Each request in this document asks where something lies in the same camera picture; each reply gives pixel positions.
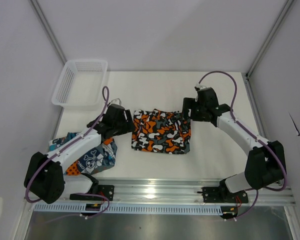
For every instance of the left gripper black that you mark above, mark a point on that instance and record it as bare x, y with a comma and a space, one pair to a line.
128, 126

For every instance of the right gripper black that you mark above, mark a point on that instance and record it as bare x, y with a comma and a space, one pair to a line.
190, 104

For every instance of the blue orange patterned shorts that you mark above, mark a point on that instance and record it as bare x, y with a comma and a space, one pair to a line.
96, 160

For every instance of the black orange camouflage shorts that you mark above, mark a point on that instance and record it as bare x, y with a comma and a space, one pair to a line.
160, 131

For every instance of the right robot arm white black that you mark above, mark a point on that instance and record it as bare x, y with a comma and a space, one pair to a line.
265, 163

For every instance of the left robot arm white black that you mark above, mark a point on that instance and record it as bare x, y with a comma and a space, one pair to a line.
45, 179

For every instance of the white plastic basket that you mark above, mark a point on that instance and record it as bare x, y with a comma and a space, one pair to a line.
80, 84

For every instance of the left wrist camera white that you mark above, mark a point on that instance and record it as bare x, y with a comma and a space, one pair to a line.
116, 101

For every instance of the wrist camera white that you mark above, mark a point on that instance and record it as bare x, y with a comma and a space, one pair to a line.
116, 101
199, 87

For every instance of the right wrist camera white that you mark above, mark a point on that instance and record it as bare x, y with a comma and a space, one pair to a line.
199, 87

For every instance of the right side aluminium rail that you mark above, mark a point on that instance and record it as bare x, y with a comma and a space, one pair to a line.
258, 121

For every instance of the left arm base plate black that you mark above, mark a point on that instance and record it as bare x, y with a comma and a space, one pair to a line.
102, 190

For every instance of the aluminium mounting rail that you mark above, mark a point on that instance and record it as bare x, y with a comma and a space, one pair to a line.
170, 191

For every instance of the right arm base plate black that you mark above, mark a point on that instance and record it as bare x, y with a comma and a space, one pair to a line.
212, 194

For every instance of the white slotted cable duct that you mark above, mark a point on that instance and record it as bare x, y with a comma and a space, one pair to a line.
125, 208

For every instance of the right aluminium frame post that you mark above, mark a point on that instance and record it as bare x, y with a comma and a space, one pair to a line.
275, 28

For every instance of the aluminium frame post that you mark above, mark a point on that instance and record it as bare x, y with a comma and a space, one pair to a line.
38, 11
275, 28

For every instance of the left aluminium frame post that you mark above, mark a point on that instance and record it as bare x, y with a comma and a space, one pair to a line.
38, 11

